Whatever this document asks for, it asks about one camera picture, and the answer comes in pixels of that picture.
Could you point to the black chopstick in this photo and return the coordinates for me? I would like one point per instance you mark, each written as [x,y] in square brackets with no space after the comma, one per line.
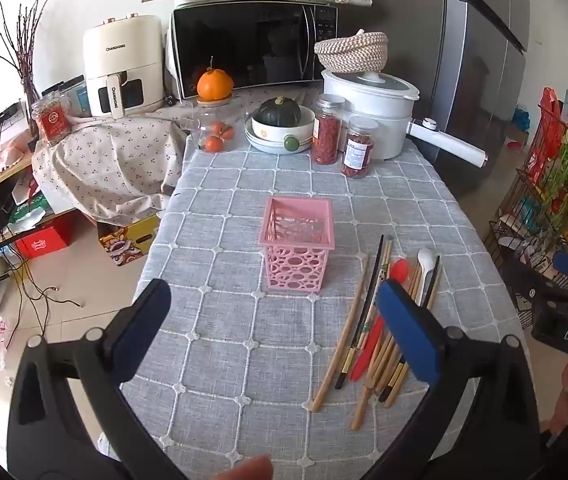
[431,280]
[373,285]

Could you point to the grey refrigerator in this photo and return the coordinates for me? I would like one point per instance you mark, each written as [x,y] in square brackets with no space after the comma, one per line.
[479,85]

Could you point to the orange pumpkin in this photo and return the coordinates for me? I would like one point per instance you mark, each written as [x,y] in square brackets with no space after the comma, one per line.
[214,85]

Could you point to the tall jar of red berries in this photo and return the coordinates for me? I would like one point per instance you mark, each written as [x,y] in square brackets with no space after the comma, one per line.
[328,135]

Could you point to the red label clear packet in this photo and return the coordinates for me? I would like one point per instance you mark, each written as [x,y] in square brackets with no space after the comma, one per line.
[52,120]

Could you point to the paper-wrapped disposable chopsticks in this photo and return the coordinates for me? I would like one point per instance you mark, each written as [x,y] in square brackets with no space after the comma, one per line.
[389,255]

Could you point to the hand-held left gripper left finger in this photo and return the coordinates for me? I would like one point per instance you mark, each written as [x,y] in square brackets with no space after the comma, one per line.
[141,325]

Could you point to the pile of dark-tipped chopsticks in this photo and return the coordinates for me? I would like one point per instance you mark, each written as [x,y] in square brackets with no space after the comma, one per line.
[370,385]

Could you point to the brown cardboard box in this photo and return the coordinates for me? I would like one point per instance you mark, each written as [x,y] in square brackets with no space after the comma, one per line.
[518,140]

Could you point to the clear jar of small oranges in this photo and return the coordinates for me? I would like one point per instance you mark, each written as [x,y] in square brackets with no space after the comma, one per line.
[213,132]

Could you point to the red plastic bag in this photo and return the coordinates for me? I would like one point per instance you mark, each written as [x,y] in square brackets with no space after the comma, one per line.
[546,125]

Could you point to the light wooden chopstick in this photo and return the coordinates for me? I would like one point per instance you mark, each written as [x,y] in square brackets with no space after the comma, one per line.
[349,330]

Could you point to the floral cloth drape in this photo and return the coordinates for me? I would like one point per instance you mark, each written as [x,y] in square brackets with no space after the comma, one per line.
[113,160]

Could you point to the cream air fryer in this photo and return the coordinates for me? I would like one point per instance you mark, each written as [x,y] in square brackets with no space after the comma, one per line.
[123,60]

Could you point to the dark green squash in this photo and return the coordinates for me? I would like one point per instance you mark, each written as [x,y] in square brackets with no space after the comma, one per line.
[276,112]

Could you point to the labelled jar of red berries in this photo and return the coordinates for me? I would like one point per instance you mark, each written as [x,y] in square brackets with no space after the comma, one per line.
[359,150]

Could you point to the yellow printed carton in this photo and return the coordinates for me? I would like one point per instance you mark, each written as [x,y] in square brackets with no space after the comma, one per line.
[128,245]

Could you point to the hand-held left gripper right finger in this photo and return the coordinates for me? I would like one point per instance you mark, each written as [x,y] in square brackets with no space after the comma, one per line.
[409,330]

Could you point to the red cardboard box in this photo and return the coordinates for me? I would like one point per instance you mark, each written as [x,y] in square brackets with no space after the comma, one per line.
[46,242]

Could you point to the white electric pot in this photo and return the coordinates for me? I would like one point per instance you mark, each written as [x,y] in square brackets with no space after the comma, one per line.
[379,120]

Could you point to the grey checked tablecloth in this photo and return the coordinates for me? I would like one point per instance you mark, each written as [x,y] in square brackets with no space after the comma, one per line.
[244,360]

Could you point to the white spoon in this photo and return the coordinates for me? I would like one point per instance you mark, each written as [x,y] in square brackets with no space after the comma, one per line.
[426,260]

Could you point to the black microwave oven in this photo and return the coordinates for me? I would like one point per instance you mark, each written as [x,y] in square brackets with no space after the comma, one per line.
[249,45]

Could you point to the pink plastic utensil basket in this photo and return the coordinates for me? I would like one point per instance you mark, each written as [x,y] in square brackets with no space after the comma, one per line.
[294,265]

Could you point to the red plastic spoon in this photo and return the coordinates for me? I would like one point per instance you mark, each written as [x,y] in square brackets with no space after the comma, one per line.
[368,355]

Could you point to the person's left hand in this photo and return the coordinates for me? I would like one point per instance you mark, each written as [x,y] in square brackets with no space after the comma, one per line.
[249,470]

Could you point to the white dish with green knob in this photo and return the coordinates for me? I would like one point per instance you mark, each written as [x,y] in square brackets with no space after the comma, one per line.
[269,140]

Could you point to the bare dried branches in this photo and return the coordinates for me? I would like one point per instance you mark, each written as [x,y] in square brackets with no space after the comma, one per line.
[21,40]

